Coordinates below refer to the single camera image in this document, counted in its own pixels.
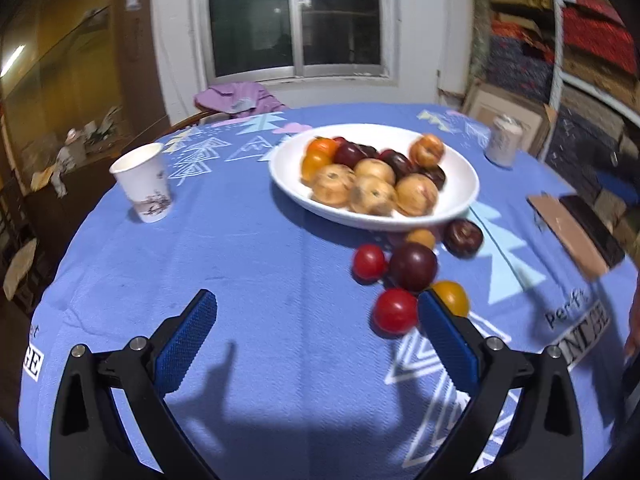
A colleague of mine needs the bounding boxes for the small orange mandarin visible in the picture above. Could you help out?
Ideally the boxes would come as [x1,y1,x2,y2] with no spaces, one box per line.
[300,152,335,184]

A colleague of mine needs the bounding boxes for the person's right hand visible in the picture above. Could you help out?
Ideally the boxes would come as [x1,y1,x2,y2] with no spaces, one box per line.
[624,270,640,366]

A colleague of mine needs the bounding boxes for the blue printed tablecloth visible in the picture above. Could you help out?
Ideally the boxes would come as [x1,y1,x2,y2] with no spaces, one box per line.
[17,102,640,480]

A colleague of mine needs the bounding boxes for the white paper cup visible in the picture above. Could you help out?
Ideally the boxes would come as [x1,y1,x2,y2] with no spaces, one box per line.
[109,142,172,223]

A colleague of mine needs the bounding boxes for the small orange fruit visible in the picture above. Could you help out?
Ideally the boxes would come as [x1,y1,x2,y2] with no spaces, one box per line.
[405,228,437,251]

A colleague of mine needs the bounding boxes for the white plate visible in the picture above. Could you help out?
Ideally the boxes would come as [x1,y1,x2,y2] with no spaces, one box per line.
[268,124,481,233]

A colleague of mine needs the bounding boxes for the white framed window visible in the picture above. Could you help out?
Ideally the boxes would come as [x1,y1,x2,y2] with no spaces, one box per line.
[197,0,401,86]

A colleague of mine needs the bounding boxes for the wooden glass cabinet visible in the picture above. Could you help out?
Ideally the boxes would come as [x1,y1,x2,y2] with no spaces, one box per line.
[0,0,171,311]

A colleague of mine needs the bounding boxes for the black phone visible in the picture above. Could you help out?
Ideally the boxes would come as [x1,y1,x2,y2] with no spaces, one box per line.
[559,194,626,268]

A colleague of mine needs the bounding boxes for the yellow-orange round fruit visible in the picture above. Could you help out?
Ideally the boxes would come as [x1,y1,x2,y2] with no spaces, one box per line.
[431,280,471,318]

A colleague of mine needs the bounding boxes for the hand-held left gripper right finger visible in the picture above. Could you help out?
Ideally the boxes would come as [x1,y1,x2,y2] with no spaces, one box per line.
[415,290,586,480]

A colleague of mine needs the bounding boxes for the brown and black cardboard pieces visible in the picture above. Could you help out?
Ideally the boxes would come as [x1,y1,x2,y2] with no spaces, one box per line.
[527,192,611,281]

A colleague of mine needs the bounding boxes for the purple jacket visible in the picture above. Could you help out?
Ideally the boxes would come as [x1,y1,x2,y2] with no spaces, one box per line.
[194,81,288,120]

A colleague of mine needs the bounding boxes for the stack of folded patterned rugs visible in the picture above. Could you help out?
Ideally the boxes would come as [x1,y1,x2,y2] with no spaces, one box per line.
[487,0,640,241]

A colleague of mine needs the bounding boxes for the curved wooden chair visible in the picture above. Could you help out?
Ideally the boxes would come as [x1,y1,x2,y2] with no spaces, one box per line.
[162,109,226,136]

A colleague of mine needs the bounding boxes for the red round fruit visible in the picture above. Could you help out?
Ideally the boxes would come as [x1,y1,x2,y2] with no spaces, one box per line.
[352,244,388,284]
[371,287,420,336]

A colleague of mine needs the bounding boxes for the white drink can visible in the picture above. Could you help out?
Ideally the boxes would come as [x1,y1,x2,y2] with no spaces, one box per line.
[484,114,524,167]

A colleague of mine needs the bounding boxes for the framed pictures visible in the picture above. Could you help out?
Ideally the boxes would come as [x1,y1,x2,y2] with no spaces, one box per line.
[460,79,558,157]

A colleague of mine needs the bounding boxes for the tan round fruit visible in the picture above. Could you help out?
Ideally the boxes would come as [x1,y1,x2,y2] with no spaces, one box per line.
[311,164,357,207]
[348,175,399,217]
[395,173,440,218]
[409,133,445,168]
[353,158,397,183]

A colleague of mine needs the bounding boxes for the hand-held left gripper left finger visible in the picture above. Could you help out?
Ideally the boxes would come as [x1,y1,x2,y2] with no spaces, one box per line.
[50,289,218,480]

